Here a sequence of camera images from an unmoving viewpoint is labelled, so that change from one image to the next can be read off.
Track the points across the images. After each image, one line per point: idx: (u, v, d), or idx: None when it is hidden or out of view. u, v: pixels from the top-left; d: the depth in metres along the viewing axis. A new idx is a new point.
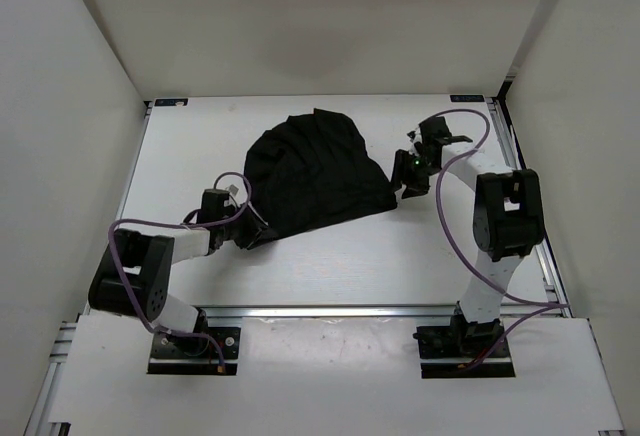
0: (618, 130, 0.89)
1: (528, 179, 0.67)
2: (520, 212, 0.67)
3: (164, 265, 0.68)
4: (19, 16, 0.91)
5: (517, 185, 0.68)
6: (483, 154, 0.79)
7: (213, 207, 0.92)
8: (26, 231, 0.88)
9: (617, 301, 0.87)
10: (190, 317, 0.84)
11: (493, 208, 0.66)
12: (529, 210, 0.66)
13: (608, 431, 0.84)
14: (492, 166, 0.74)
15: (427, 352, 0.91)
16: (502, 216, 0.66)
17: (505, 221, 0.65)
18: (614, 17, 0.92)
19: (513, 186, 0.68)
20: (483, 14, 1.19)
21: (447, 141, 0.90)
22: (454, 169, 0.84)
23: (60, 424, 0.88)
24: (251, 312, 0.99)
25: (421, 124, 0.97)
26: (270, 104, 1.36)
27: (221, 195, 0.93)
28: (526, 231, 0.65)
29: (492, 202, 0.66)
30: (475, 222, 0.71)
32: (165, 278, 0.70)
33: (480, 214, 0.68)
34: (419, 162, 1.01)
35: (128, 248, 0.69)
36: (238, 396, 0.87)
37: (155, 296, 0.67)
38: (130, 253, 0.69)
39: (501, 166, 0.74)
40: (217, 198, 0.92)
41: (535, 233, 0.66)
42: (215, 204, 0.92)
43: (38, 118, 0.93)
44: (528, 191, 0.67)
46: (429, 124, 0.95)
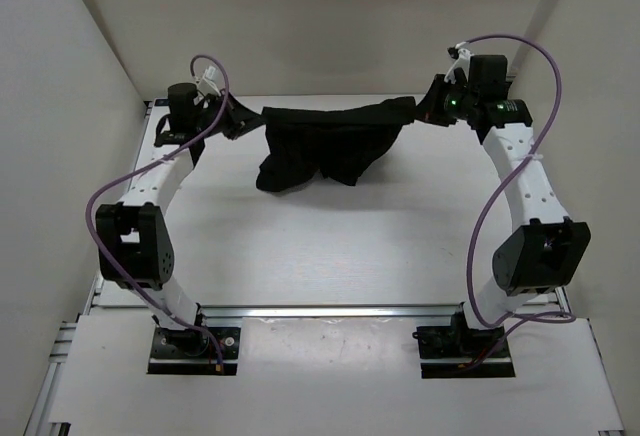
0: (620, 130, 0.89)
1: (575, 236, 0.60)
2: (552, 257, 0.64)
3: (161, 229, 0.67)
4: (20, 16, 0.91)
5: (560, 232, 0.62)
6: (538, 167, 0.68)
7: (184, 108, 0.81)
8: (27, 230, 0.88)
9: (617, 301, 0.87)
10: (190, 311, 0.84)
11: (533, 253, 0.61)
12: (563, 264, 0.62)
13: (609, 431, 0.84)
14: (543, 202, 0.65)
15: (426, 352, 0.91)
16: (530, 269, 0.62)
17: (530, 271, 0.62)
18: (614, 17, 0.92)
19: (556, 232, 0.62)
20: (482, 14, 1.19)
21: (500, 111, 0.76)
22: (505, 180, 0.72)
23: (60, 424, 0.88)
24: (252, 312, 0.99)
25: (474, 61, 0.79)
26: (270, 105, 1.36)
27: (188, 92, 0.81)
28: (549, 280, 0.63)
29: (524, 259, 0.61)
30: (499, 252, 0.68)
32: (165, 238, 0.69)
33: (509, 249, 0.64)
34: (457, 102, 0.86)
35: (117, 220, 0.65)
36: (237, 396, 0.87)
37: (164, 257, 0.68)
38: (121, 223, 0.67)
39: (554, 203, 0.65)
40: (184, 95, 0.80)
41: (558, 281, 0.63)
42: (184, 104, 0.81)
43: (39, 118, 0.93)
44: (572, 247, 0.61)
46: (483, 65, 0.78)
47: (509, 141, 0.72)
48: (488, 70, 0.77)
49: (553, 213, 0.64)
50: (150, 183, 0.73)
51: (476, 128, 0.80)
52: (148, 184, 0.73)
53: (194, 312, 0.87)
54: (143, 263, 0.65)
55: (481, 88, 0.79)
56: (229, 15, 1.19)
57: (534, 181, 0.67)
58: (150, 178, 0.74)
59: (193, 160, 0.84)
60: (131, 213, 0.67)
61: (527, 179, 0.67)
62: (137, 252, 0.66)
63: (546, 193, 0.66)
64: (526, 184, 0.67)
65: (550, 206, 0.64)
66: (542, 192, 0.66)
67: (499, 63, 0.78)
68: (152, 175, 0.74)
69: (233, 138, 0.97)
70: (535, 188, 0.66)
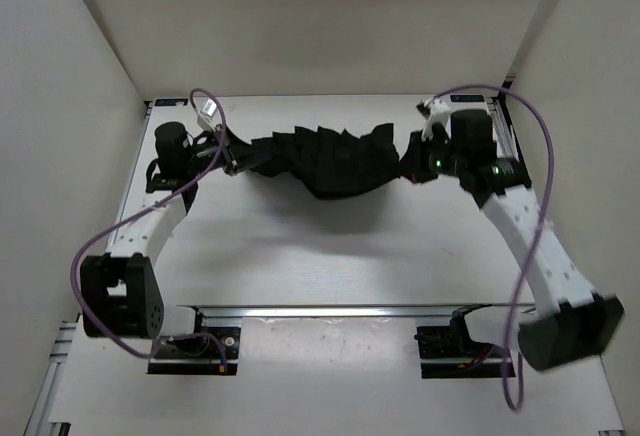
0: (620, 129, 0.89)
1: (610, 313, 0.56)
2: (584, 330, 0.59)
3: (150, 283, 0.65)
4: (21, 16, 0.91)
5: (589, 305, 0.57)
6: (549, 239, 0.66)
7: (175, 153, 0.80)
8: (27, 230, 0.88)
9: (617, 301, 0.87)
10: (189, 318, 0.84)
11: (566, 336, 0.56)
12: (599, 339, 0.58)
13: (609, 431, 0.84)
14: (566, 276, 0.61)
15: (426, 352, 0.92)
16: (562, 351, 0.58)
17: (561, 353, 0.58)
18: (614, 17, 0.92)
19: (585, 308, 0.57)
20: (482, 14, 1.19)
21: (497, 176, 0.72)
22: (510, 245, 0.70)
23: (60, 424, 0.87)
24: (251, 312, 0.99)
25: (459, 118, 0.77)
26: (269, 105, 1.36)
27: (178, 138, 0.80)
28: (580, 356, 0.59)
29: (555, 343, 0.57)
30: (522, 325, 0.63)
32: (155, 293, 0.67)
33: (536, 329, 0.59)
34: (443, 163, 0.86)
35: (103, 272, 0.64)
36: (237, 396, 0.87)
37: (152, 314, 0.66)
38: (108, 274, 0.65)
39: (578, 277, 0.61)
40: (174, 141, 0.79)
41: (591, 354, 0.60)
42: (177, 152, 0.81)
43: (39, 117, 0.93)
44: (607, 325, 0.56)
46: (474, 126, 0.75)
47: (515, 212, 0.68)
48: (475, 129, 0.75)
49: (581, 289, 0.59)
50: (139, 232, 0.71)
51: (473, 194, 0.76)
52: (137, 234, 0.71)
53: (193, 320, 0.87)
54: (130, 319, 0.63)
55: (471, 150, 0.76)
56: (229, 15, 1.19)
57: (550, 255, 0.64)
58: (139, 227, 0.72)
59: (186, 207, 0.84)
60: (117, 265, 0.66)
61: (544, 254, 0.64)
62: (124, 306, 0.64)
63: (566, 266, 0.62)
64: (546, 259, 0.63)
65: (575, 282, 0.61)
66: (562, 266, 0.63)
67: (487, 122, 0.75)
68: (142, 224, 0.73)
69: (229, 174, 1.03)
70: (555, 262, 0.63)
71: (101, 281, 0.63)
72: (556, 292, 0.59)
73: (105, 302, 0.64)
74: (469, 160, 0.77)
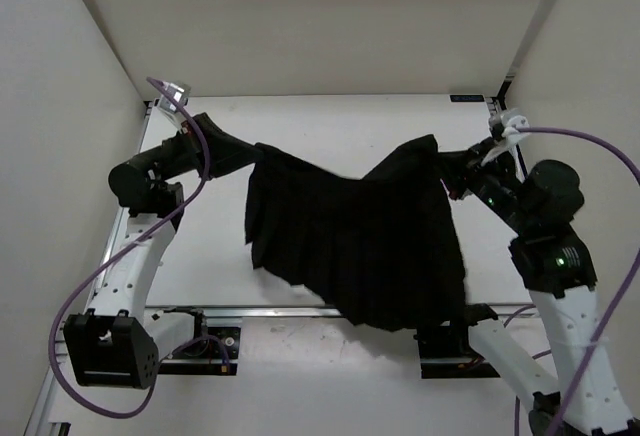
0: (620, 129, 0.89)
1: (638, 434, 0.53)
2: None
3: (139, 336, 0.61)
4: (22, 16, 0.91)
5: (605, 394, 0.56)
6: (601, 352, 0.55)
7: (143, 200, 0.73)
8: (27, 231, 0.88)
9: (616, 301, 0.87)
10: (188, 326, 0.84)
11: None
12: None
13: None
14: (606, 400, 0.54)
15: (427, 352, 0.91)
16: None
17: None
18: (614, 17, 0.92)
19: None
20: (482, 14, 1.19)
21: (554, 265, 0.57)
22: (550, 329, 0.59)
23: (60, 424, 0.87)
24: (250, 313, 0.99)
25: (540, 175, 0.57)
26: (269, 105, 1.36)
27: (139, 189, 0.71)
28: None
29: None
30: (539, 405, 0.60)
32: (146, 341, 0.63)
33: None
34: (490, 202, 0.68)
35: (90, 336, 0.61)
36: (237, 396, 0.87)
37: (146, 361, 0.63)
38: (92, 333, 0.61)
39: (617, 401, 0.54)
40: (138, 193, 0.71)
41: None
42: (144, 199, 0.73)
43: (39, 118, 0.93)
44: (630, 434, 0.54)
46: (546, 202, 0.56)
47: (570, 318, 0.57)
48: (555, 205, 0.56)
49: (618, 417, 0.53)
50: (124, 280, 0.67)
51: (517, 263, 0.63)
52: (122, 282, 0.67)
53: (193, 325, 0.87)
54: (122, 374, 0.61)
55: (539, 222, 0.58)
56: (229, 15, 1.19)
57: (597, 376, 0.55)
58: (125, 273, 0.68)
59: (174, 228, 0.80)
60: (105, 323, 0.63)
61: (591, 377, 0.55)
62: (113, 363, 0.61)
63: (610, 390, 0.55)
64: (592, 384, 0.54)
65: (615, 406, 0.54)
66: (606, 388, 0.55)
67: (575, 199, 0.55)
68: (126, 267, 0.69)
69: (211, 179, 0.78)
70: (597, 383, 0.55)
71: (88, 342, 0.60)
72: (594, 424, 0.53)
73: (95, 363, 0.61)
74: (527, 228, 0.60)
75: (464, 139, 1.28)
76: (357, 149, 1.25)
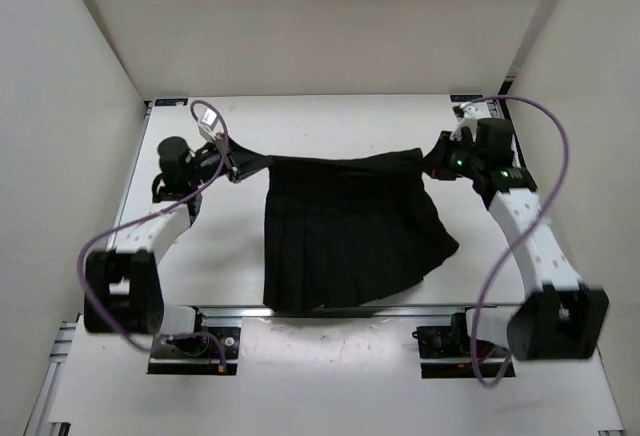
0: (620, 129, 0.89)
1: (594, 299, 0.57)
2: (568, 328, 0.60)
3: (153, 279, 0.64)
4: (21, 16, 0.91)
5: (577, 297, 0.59)
6: (545, 230, 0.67)
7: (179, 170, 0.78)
8: (27, 230, 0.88)
9: (616, 301, 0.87)
10: (189, 318, 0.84)
11: (548, 326, 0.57)
12: (580, 336, 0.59)
13: (609, 431, 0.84)
14: (555, 265, 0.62)
15: (426, 352, 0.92)
16: (544, 345, 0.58)
17: (546, 347, 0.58)
18: (614, 17, 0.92)
19: (572, 299, 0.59)
20: (482, 14, 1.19)
21: (504, 181, 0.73)
22: (505, 225, 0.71)
23: (60, 424, 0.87)
24: (245, 312, 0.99)
25: (481, 125, 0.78)
26: (269, 105, 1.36)
27: (182, 156, 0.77)
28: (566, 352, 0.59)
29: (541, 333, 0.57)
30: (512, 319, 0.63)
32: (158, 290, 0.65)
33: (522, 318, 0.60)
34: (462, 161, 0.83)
35: (108, 268, 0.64)
36: (237, 396, 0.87)
37: (154, 310, 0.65)
38: (111, 272, 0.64)
39: (566, 268, 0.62)
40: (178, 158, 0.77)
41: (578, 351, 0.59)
42: (181, 168, 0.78)
43: (39, 118, 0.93)
44: (591, 317, 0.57)
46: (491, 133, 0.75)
47: (515, 206, 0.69)
48: (495, 137, 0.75)
49: (567, 277, 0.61)
50: (145, 232, 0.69)
51: (485, 197, 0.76)
52: (143, 231, 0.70)
53: (193, 320, 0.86)
54: (132, 315, 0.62)
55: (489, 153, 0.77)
56: (229, 15, 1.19)
57: (542, 244, 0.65)
58: (147, 226, 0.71)
59: (190, 218, 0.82)
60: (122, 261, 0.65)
61: (536, 242, 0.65)
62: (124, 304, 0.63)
63: (557, 255, 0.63)
64: (538, 248, 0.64)
65: (564, 271, 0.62)
66: (553, 255, 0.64)
67: (508, 135, 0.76)
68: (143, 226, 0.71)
69: (232, 182, 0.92)
70: (545, 250, 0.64)
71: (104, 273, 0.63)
72: (543, 275, 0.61)
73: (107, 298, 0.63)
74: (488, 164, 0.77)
75: None
76: (357, 149, 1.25)
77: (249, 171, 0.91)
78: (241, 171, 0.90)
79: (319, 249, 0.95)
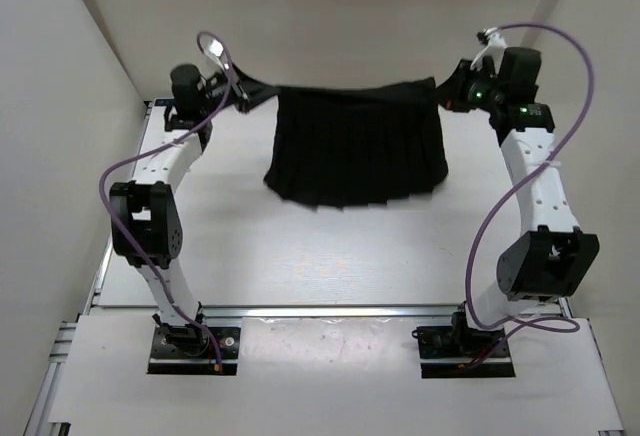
0: (620, 129, 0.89)
1: (585, 243, 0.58)
2: (559, 265, 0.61)
3: (172, 208, 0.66)
4: (22, 17, 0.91)
5: (569, 240, 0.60)
6: (554, 172, 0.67)
7: (191, 99, 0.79)
8: (28, 230, 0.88)
9: (616, 301, 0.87)
10: (193, 302, 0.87)
11: (537, 260, 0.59)
12: (567, 275, 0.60)
13: (609, 431, 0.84)
14: (554, 210, 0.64)
15: (426, 352, 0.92)
16: (532, 275, 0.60)
17: (532, 278, 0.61)
18: (614, 18, 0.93)
19: (564, 240, 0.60)
20: (482, 14, 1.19)
21: (521, 116, 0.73)
22: (513, 157, 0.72)
23: (60, 424, 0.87)
24: (248, 312, 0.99)
25: (507, 52, 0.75)
26: (270, 105, 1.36)
27: (193, 84, 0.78)
28: (551, 289, 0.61)
29: (530, 263, 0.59)
30: (505, 255, 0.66)
32: (177, 219, 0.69)
33: (516, 251, 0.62)
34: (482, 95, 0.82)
35: (129, 200, 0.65)
36: (237, 395, 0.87)
37: (173, 236, 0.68)
38: (131, 203, 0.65)
39: (566, 216, 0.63)
40: (189, 87, 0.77)
41: (562, 291, 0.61)
42: (193, 97, 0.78)
43: (40, 118, 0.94)
44: (577, 260, 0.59)
46: (516, 60, 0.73)
47: (527, 145, 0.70)
48: (519, 66, 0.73)
49: (565, 222, 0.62)
50: (161, 164, 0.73)
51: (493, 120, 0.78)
52: (159, 165, 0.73)
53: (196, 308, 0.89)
54: (156, 238, 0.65)
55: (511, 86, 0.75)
56: (230, 15, 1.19)
57: (546, 187, 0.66)
58: (162, 159, 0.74)
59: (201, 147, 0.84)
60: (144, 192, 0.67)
61: (540, 185, 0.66)
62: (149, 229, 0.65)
63: (559, 200, 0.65)
64: (540, 191, 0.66)
65: (562, 215, 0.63)
66: (555, 199, 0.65)
67: (535, 62, 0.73)
68: (164, 156, 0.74)
69: (241, 112, 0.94)
70: (547, 194, 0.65)
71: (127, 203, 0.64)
72: (539, 217, 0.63)
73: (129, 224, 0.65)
74: (507, 97, 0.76)
75: (463, 138, 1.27)
76: None
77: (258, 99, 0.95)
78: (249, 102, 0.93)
79: (306, 189, 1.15)
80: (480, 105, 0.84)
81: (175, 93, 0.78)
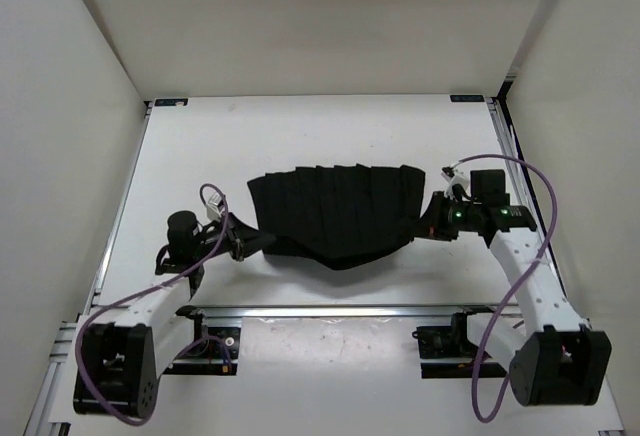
0: (620, 128, 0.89)
1: (595, 339, 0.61)
2: (575, 370, 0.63)
3: (148, 357, 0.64)
4: (22, 16, 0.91)
5: (579, 339, 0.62)
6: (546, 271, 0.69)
7: (182, 244, 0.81)
8: (28, 229, 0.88)
9: (616, 301, 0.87)
10: (187, 329, 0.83)
11: (551, 362, 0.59)
12: (585, 381, 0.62)
13: (609, 432, 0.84)
14: (556, 308, 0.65)
15: (426, 352, 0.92)
16: (549, 384, 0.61)
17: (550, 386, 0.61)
18: (615, 16, 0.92)
19: (574, 340, 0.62)
20: (482, 14, 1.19)
21: (500, 215, 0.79)
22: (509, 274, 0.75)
23: (60, 424, 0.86)
24: (246, 312, 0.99)
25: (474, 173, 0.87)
26: (270, 104, 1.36)
27: (188, 229, 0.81)
28: (573, 393, 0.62)
29: (544, 372, 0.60)
30: (515, 361, 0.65)
32: (152, 370, 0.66)
33: (525, 361, 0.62)
34: (462, 215, 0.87)
35: (105, 342, 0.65)
36: (237, 396, 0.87)
37: (145, 391, 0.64)
38: (107, 347, 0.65)
39: (568, 315, 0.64)
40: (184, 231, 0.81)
41: (581, 394, 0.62)
42: (185, 242, 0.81)
43: (39, 117, 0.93)
44: (594, 357, 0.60)
46: (481, 175, 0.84)
47: (515, 245, 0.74)
48: (489, 178, 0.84)
49: (569, 322, 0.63)
50: (145, 305, 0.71)
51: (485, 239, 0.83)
52: (143, 307, 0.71)
53: (192, 328, 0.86)
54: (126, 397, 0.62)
55: (485, 192, 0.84)
56: (229, 15, 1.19)
57: (545, 286, 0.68)
58: (146, 302, 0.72)
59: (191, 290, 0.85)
60: (118, 337, 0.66)
61: (537, 284, 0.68)
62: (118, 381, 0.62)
63: (558, 299, 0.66)
64: (538, 288, 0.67)
65: (564, 313, 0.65)
66: (555, 299, 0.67)
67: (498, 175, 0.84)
68: (149, 299, 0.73)
69: (236, 258, 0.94)
70: (546, 292, 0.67)
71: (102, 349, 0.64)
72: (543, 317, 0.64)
73: (101, 376, 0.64)
74: (487, 206, 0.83)
75: (463, 138, 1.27)
76: (357, 150, 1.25)
77: (253, 246, 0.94)
78: (243, 246, 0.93)
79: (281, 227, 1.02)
80: (462, 226, 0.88)
81: (170, 242, 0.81)
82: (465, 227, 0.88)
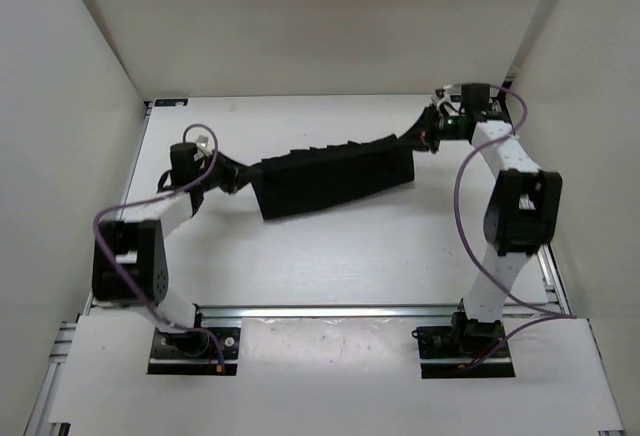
0: (620, 128, 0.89)
1: (551, 180, 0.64)
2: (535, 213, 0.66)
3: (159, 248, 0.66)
4: (22, 18, 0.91)
5: (539, 186, 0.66)
6: (515, 141, 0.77)
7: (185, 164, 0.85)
8: (27, 230, 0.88)
9: (616, 300, 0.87)
10: (189, 312, 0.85)
11: (511, 192, 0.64)
12: (543, 213, 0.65)
13: (609, 432, 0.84)
14: (520, 160, 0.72)
15: (427, 352, 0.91)
16: (511, 216, 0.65)
17: (511, 219, 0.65)
18: (614, 16, 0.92)
19: (535, 185, 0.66)
20: (482, 14, 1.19)
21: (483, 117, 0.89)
22: (484, 154, 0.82)
23: (60, 424, 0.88)
24: (246, 312, 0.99)
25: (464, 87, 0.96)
26: (269, 104, 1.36)
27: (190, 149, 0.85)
28: (533, 230, 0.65)
29: (506, 198, 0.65)
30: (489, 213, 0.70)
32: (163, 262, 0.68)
33: (496, 202, 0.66)
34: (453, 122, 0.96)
35: (117, 238, 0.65)
36: (236, 396, 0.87)
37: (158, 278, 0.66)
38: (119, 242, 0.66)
39: (529, 162, 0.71)
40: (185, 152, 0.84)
41: (543, 235, 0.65)
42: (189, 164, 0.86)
43: (38, 119, 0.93)
44: (549, 196, 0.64)
46: (470, 88, 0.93)
47: (491, 130, 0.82)
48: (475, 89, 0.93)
49: (530, 166, 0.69)
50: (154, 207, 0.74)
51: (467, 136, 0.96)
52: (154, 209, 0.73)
53: (192, 316, 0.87)
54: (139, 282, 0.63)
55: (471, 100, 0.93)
56: (229, 16, 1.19)
57: (510, 148, 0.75)
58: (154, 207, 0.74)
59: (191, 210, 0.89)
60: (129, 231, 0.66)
61: (505, 147, 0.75)
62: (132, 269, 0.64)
63: (523, 155, 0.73)
64: (506, 150, 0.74)
65: (527, 162, 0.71)
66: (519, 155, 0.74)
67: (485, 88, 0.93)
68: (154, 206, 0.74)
69: (231, 193, 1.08)
70: (512, 151, 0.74)
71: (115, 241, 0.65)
72: (508, 163, 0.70)
73: None
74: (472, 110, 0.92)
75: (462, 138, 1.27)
76: None
77: (246, 178, 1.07)
78: (239, 176, 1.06)
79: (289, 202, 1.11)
80: (449, 132, 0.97)
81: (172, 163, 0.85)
82: (451, 134, 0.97)
